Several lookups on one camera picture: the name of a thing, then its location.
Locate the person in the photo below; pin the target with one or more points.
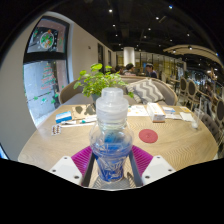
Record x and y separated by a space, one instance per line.
129 69
151 70
119 70

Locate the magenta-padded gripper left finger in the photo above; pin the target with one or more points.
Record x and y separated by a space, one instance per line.
80 160

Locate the blister pill pack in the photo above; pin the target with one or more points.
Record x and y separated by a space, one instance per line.
56 129

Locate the flat round red coaster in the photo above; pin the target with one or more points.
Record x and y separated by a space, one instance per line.
148 136

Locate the small blue white box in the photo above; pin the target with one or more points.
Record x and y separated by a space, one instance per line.
168 110

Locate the grey white chevron pillow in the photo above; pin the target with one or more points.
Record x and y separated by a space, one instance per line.
146 90

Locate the white napkin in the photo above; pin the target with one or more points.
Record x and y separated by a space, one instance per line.
186 116

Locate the clear bottle with blue label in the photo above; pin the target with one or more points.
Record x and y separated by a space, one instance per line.
111 146

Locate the white printed paper sheet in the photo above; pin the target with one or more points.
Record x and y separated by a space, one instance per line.
173 116

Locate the group of wooden chairs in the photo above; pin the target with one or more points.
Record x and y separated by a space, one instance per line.
191 90

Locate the blue white carton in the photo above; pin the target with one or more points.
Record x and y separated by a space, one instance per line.
63 117

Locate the round-print window poster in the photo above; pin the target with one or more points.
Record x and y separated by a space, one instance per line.
46 40

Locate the group of ceiling lights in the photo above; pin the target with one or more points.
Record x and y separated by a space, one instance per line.
110 10

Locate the white open booklet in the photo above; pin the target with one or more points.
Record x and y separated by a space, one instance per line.
137 110

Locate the yellow card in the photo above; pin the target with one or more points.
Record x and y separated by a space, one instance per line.
185 109

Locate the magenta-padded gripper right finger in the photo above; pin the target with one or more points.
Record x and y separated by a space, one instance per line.
143 160

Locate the white box with orange edge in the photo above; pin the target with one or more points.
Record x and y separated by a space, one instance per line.
155 111

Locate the potted green plant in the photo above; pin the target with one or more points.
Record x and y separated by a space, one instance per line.
96 80

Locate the brown patterned card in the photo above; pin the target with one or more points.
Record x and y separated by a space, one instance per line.
81 111

